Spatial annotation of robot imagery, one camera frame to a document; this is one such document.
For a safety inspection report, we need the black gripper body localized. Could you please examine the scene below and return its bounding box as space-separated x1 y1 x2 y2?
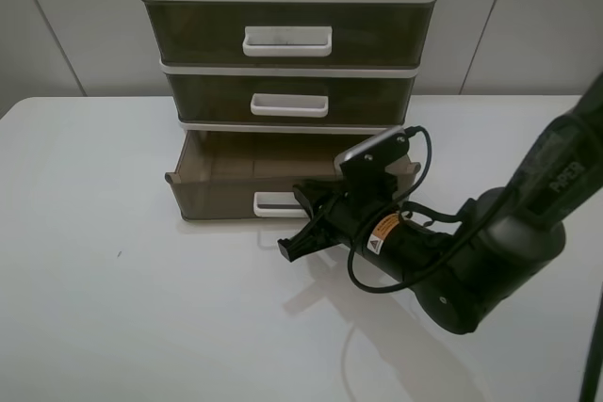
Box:
314 195 404 259

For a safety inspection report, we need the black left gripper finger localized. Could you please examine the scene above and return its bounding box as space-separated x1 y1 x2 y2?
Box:
277 217 339 263

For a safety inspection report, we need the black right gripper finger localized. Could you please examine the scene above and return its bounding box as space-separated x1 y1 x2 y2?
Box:
293 181 351 218

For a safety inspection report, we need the dark translucent bottom drawer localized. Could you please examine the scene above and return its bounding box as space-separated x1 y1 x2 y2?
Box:
164 130 422 224

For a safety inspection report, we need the dark translucent drawer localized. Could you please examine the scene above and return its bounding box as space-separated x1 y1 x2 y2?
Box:
164 130 422 224
144 1 434 69
167 74 415 127

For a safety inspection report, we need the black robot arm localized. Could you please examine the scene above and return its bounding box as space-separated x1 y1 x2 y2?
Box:
278 81 602 334

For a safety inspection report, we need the dark translucent middle drawer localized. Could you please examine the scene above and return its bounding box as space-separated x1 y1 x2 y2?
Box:
167 74 415 127

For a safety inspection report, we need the dark translucent top drawer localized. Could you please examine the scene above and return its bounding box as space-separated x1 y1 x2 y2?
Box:
144 1 434 69

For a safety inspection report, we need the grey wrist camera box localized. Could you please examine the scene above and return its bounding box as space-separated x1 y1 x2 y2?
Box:
334 125 409 172

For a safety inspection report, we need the black camera cable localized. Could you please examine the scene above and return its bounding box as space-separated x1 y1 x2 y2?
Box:
347 125 508 294

